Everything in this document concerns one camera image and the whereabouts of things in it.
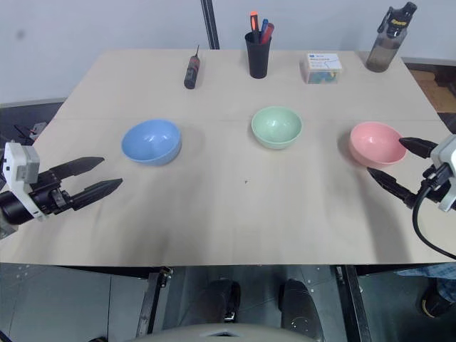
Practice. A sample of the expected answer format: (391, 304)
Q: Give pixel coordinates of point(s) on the black metal table leg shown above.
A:
(151, 303)
(354, 303)

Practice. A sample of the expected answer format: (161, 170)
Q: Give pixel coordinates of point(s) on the orange and black marker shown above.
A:
(254, 23)

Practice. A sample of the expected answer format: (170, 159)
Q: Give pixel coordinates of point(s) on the pink-red plastic bowl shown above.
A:
(375, 144)

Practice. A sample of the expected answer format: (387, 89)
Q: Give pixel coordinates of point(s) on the blue plastic bowl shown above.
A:
(151, 142)

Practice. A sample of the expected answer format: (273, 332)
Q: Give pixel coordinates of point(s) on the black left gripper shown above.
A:
(48, 194)

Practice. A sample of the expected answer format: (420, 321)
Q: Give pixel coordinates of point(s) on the clear box with blue label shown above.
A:
(322, 69)

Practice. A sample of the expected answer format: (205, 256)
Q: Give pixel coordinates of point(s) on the dark rounded foot-like shape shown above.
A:
(301, 306)

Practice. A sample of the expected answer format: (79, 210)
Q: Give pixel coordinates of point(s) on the blue pen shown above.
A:
(264, 28)

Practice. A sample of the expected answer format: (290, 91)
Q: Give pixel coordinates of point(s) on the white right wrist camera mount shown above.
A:
(445, 151)

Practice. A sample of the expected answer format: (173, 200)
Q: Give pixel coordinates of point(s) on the small grey floor device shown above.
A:
(37, 130)

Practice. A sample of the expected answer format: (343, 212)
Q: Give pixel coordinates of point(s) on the blue jeans leg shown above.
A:
(440, 276)

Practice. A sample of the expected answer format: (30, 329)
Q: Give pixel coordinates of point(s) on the green plastic bowl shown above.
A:
(276, 127)

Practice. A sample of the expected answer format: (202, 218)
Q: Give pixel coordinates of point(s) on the dark translucent water bottle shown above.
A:
(384, 46)

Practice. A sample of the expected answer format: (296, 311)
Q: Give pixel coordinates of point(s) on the black screwdriver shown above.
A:
(192, 73)

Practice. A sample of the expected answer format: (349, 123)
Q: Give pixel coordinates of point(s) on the black and yellow shoe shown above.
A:
(434, 303)

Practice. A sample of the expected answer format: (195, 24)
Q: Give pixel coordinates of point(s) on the black vertical metal post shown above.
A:
(210, 25)

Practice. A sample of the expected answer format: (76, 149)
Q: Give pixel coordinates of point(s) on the black pen cup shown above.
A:
(258, 58)

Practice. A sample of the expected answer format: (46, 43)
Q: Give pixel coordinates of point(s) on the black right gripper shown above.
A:
(435, 181)

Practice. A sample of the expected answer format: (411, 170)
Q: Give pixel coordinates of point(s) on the red marker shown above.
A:
(268, 32)

